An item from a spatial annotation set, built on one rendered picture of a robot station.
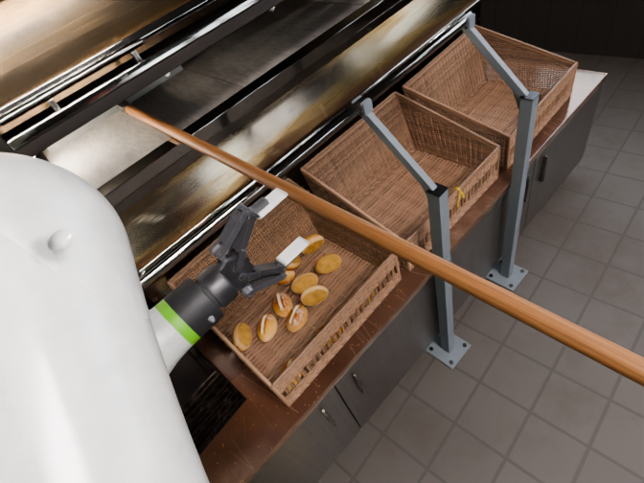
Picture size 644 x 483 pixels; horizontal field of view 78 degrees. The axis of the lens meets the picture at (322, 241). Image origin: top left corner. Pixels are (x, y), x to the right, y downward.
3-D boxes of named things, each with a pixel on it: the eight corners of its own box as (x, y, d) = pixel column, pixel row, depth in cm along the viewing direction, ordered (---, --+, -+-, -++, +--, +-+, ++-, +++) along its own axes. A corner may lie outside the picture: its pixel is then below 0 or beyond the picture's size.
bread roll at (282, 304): (271, 301, 142) (265, 292, 138) (288, 292, 142) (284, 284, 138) (278, 322, 135) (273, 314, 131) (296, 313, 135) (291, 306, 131)
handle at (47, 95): (20, 145, 79) (20, 145, 80) (156, 62, 90) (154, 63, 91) (-6, 119, 75) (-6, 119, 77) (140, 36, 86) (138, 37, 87)
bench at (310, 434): (183, 459, 173) (94, 417, 131) (488, 146, 252) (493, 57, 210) (257, 579, 139) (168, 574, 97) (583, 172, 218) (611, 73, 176)
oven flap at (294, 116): (141, 272, 120) (92, 222, 111) (472, 6, 179) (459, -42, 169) (143, 276, 117) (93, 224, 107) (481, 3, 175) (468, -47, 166)
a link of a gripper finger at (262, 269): (242, 275, 70) (241, 282, 71) (289, 267, 79) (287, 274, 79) (231, 265, 73) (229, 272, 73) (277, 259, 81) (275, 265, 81)
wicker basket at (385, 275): (203, 324, 145) (162, 282, 125) (309, 225, 164) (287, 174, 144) (288, 411, 115) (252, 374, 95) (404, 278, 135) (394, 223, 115)
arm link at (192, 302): (211, 348, 67) (183, 321, 61) (178, 313, 74) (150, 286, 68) (238, 322, 69) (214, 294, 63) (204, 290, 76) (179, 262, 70)
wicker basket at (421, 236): (316, 219, 165) (296, 169, 145) (402, 144, 183) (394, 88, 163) (410, 274, 135) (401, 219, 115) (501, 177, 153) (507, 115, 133)
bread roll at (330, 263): (311, 263, 139) (310, 260, 145) (319, 279, 140) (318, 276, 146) (337, 250, 140) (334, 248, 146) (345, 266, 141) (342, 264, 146)
